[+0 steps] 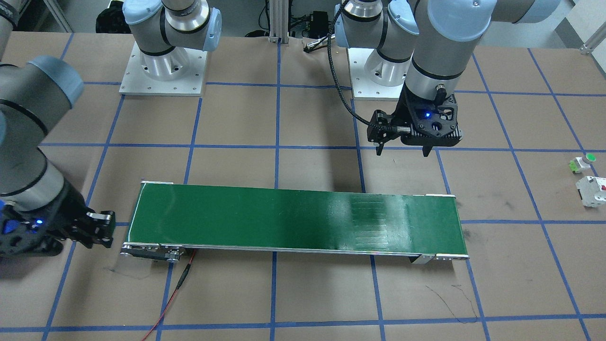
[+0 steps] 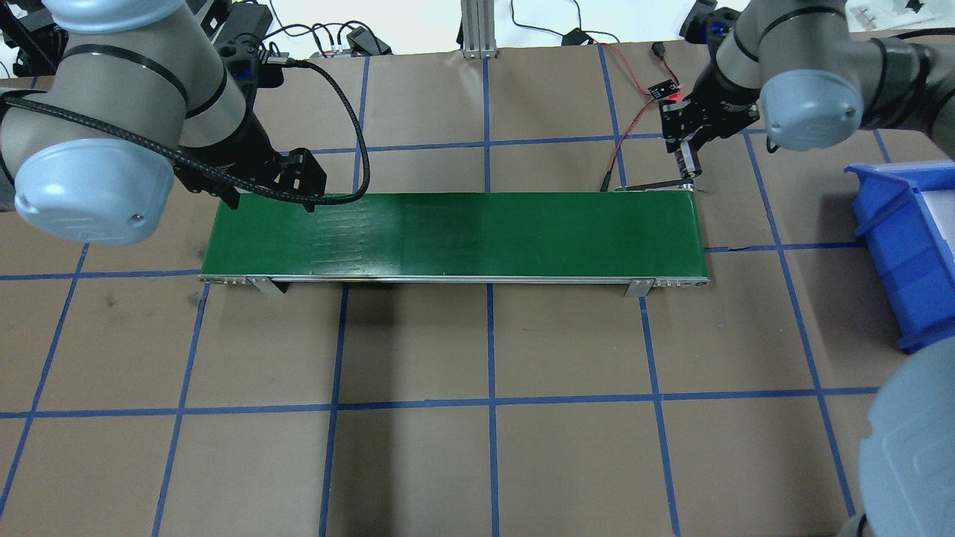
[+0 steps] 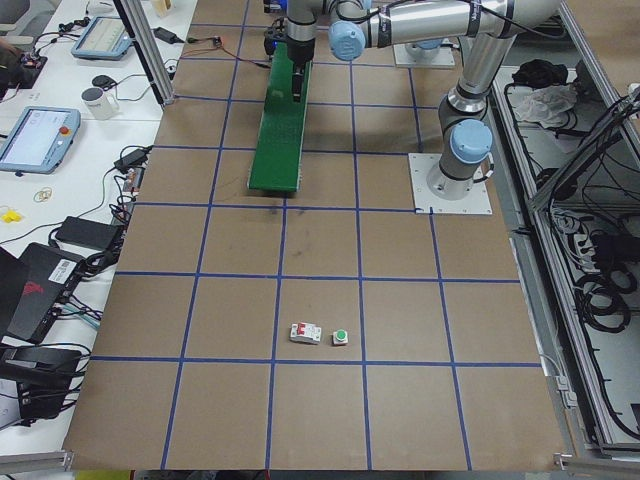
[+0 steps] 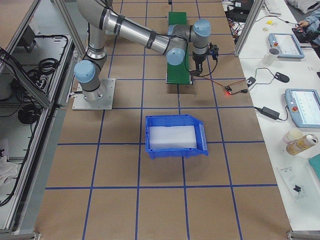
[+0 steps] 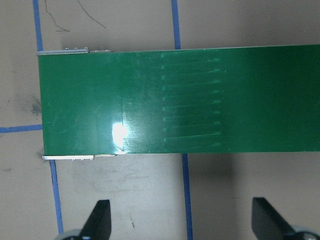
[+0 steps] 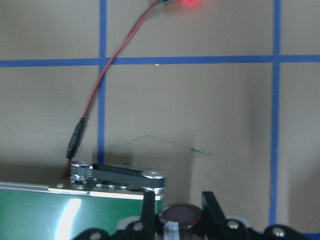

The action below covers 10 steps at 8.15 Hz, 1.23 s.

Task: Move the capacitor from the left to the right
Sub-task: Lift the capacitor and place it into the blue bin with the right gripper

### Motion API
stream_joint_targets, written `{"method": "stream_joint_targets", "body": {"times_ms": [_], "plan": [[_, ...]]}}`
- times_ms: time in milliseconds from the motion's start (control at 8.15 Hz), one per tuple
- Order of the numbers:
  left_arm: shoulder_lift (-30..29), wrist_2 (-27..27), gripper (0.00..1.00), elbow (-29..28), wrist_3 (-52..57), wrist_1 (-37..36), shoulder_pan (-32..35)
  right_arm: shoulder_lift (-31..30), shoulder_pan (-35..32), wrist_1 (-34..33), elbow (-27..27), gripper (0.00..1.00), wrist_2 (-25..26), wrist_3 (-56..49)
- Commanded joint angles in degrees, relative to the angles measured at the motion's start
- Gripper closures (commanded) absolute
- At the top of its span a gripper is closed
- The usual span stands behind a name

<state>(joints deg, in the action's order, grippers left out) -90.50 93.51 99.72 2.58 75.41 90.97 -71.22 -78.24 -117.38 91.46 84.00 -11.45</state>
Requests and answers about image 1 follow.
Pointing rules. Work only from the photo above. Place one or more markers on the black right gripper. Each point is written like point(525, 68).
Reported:
point(72, 219)

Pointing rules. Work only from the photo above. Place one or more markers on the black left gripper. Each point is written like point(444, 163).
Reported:
point(406, 112)

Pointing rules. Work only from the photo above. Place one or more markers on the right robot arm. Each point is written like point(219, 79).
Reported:
point(34, 98)

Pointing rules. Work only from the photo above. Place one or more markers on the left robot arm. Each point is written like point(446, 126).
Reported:
point(425, 46)

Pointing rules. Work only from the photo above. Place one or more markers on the green conveyor belt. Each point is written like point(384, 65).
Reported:
point(170, 217)

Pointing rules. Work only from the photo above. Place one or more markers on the white circuit breaker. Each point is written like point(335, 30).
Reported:
point(592, 191)

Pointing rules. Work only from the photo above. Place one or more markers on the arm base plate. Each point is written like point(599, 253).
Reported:
point(181, 72)
point(373, 77)

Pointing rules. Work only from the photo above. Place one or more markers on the green push button switch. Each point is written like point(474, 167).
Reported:
point(582, 164)

